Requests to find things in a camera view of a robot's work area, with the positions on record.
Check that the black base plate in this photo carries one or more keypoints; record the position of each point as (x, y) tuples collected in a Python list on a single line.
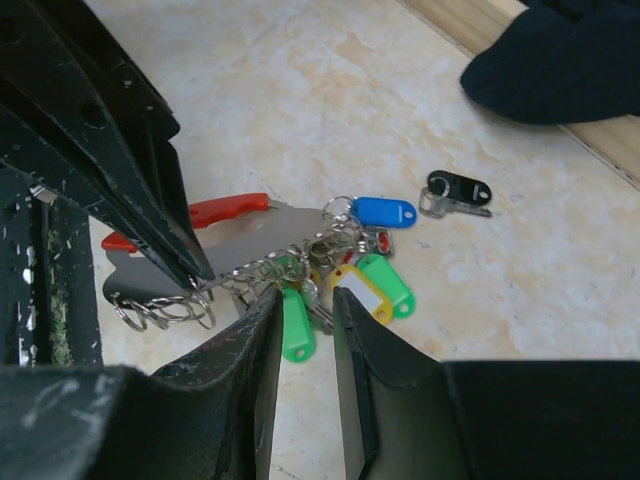
[(48, 297)]

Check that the dark navy tank top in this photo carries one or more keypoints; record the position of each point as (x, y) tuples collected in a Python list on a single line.
[(561, 62)]

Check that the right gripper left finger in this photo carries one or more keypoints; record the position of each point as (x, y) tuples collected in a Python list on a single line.
[(209, 414)]

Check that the wooden clothes rack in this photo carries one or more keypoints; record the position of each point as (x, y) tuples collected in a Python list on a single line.
[(475, 25)]

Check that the yellow key tag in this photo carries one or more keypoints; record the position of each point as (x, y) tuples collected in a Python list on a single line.
[(367, 293)]

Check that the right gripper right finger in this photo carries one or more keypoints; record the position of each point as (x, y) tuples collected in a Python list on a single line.
[(405, 415)]

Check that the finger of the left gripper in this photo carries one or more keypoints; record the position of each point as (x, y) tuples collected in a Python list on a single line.
[(182, 263), (100, 130)]

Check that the green key tag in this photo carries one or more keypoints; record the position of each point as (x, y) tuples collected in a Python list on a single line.
[(382, 274), (298, 342)]

